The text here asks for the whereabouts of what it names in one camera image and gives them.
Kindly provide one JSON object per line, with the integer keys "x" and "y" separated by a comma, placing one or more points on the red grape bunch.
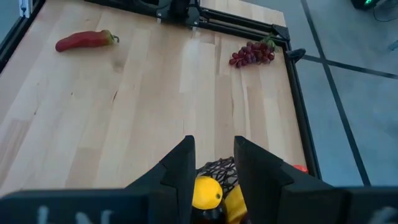
{"x": 252, "y": 53}

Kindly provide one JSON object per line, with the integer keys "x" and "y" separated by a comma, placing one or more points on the yellow lemon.
{"x": 206, "y": 193}

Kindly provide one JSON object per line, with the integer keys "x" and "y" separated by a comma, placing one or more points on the small red object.
{"x": 301, "y": 168}

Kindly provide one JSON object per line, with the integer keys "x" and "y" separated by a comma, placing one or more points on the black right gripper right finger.
{"x": 264, "y": 186}

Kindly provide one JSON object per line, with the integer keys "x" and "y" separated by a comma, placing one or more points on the black device green light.
{"x": 367, "y": 3}

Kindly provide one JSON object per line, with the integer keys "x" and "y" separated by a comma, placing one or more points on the yellow starfruit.
{"x": 235, "y": 205}

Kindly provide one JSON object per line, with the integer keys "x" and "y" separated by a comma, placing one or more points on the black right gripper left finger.
{"x": 174, "y": 186}

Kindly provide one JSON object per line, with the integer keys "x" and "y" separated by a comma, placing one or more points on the silver frame post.
{"x": 25, "y": 7}

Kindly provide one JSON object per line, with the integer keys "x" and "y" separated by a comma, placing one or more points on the red chili pepper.
{"x": 84, "y": 40}

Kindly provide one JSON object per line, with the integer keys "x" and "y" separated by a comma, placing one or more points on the black corner bracket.
{"x": 297, "y": 54}

